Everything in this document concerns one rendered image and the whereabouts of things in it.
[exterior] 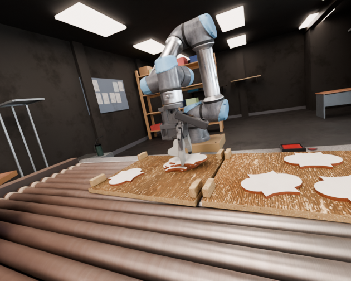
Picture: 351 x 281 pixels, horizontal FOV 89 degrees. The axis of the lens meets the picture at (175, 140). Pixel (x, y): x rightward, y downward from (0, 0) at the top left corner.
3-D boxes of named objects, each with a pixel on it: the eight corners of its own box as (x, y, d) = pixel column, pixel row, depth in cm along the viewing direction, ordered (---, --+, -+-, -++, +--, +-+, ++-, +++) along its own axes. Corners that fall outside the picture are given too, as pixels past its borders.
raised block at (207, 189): (209, 186, 49) (208, 177, 49) (215, 187, 48) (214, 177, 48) (202, 198, 44) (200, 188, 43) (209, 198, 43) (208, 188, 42)
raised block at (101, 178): (103, 179, 69) (102, 173, 69) (107, 180, 68) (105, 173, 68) (90, 187, 64) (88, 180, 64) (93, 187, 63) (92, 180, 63)
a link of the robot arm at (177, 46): (166, 27, 99) (132, 81, 72) (184, 19, 93) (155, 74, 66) (175, 47, 106) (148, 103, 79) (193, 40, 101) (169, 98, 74)
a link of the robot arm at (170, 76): (181, 56, 61) (169, 52, 54) (186, 89, 63) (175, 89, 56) (162, 62, 65) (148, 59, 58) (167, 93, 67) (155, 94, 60)
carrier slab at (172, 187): (147, 158, 93) (146, 155, 93) (226, 157, 73) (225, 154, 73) (88, 192, 64) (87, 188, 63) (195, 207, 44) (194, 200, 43)
